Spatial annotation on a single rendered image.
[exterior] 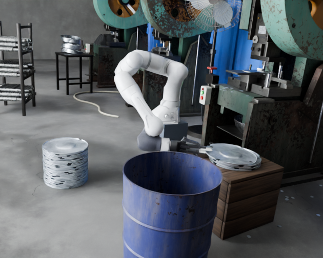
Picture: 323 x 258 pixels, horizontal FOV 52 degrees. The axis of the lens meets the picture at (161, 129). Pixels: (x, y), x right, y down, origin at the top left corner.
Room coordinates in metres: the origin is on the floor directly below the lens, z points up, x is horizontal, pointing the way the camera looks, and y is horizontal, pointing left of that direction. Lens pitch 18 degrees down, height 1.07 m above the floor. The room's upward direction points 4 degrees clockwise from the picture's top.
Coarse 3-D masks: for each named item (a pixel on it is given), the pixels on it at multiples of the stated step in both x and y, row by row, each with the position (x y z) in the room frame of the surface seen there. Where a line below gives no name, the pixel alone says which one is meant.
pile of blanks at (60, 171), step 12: (48, 156) 1.90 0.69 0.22; (60, 156) 1.88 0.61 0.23; (72, 156) 1.91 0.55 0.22; (84, 156) 1.99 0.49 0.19; (48, 168) 1.90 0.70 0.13; (60, 168) 1.88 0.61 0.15; (72, 168) 1.90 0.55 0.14; (84, 168) 1.97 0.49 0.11; (48, 180) 1.90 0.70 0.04; (60, 180) 1.88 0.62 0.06; (72, 180) 1.90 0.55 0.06; (84, 180) 1.97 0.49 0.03
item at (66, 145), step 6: (60, 138) 2.14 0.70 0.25; (66, 138) 2.15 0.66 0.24; (72, 138) 2.16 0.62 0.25; (48, 144) 2.02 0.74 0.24; (54, 144) 2.02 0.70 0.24; (60, 144) 2.02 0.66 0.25; (66, 144) 2.03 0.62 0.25; (72, 144) 2.03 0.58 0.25; (78, 144) 2.06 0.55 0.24; (84, 144) 2.06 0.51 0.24; (48, 150) 1.92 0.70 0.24; (54, 150) 1.92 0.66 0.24; (60, 150) 1.93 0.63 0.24; (66, 150) 1.94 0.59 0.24; (72, 150) 1.94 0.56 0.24; (78, 150) 1.95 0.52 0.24
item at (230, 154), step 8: (216, 144) 1.85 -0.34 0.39; (224, 144) 1.87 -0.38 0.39; (208, 152) 1.71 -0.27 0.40; (216, 152) 1.73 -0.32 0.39; (224, 152) 1.72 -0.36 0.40; (232, 152) 1.74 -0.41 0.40; (240, 152) 1.77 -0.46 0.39; (248, 152) 1.78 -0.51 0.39; (224, 160) 1.62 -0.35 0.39; (232, 160) 1.63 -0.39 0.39; (240, 160) 1.64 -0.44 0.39; (248, 160) 1.66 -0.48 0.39; (256, 160) 1.67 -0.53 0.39
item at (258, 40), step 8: (256, 24) 2.43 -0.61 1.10; (264, 24) 2.36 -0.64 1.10; (256, 32) 2.42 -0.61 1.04; (264, 32) 2.35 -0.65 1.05; (256, 40) 2.39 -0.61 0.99; (264, 40) 2.34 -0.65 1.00; (256, 48) 2.35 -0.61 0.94; (264, 48) 2.32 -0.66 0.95; (272, 48) 2.32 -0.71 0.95; (264, 56) 2.32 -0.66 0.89; (272, 56) 2.33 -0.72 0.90
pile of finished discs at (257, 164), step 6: (258, 156) 1.75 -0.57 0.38; (216, 162) 1.65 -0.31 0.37; (222, 162) 1.62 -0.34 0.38; (252, 162) 1.66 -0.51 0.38; (258, 162) 1.66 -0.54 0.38; (228, 168) 1.60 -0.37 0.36; (234, 168) 1.59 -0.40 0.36; (240, 168) 1.59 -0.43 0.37; (246, 168) 1.60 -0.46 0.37; (252, 168) 1.61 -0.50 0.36
